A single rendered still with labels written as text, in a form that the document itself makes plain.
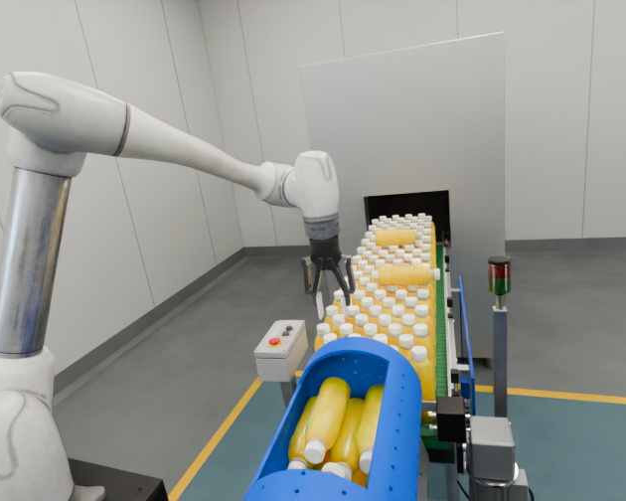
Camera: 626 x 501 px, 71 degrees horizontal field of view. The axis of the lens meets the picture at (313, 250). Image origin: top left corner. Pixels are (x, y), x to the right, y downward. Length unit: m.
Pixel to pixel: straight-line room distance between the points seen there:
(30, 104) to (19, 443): 0.55
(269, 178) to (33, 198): 0.52
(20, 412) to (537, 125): 4.75
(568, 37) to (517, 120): 0.81
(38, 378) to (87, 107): 0.56
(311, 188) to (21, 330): 0.67
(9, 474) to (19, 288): 0.33
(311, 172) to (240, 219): 4.85
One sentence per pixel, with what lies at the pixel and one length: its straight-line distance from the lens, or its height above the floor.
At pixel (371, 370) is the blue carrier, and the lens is 1.08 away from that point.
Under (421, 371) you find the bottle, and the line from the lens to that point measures 1.23.
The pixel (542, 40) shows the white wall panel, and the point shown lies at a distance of 5.03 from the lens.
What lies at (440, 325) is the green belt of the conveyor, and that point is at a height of 0.90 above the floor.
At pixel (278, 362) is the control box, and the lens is 1.32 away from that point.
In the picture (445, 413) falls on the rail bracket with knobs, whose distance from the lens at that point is 1.19.
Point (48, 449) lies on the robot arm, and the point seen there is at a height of 1.24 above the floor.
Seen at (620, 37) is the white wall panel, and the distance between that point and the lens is 5.13.
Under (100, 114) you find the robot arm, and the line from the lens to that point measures 0.85.
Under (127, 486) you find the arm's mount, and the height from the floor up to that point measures 1.07.
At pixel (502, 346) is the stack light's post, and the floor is 0.98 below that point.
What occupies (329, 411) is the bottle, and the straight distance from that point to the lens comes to 0.97.
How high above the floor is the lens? 1.74
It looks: 17 degrees down
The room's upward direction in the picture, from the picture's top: 8 degrees counter-clockwise
